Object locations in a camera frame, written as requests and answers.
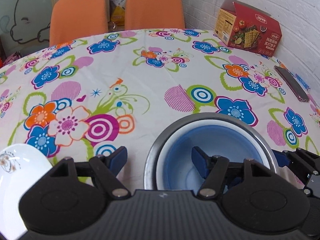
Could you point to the dark smartphone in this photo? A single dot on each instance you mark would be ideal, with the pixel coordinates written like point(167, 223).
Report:
point(292, 83)

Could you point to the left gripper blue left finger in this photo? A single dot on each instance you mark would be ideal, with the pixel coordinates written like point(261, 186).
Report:
point(105, 170)

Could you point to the right orange chair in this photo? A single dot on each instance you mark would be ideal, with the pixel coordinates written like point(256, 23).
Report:
point(154, 14)

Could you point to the yellow snack bag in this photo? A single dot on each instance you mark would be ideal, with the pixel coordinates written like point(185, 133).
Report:
point(117, 12)

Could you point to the red cracker box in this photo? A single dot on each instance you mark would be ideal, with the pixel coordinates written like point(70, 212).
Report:
point(245, 27)

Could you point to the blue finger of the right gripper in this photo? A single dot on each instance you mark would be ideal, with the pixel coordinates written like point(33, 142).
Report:
point(281, 158)

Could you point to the left orange chair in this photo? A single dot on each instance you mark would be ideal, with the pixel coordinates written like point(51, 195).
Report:
point(72, 19)

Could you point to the white plate with flower print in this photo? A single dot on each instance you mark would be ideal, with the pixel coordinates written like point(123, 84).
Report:
point(22, 166)

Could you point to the white ceramic bowl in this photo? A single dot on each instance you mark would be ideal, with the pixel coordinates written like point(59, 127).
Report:
point(172, 139)

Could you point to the orange chair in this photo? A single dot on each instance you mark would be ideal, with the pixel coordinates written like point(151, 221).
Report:
point(154, 14)
point(72, 19)

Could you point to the floral tablecloth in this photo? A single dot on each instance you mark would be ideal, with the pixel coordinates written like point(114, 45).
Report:
point(91, 95)

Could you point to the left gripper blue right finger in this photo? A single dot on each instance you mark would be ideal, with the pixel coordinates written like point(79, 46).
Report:
point(213, 170)

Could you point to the stainless steel bowl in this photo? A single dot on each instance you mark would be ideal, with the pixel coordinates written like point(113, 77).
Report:
point(169, 165)

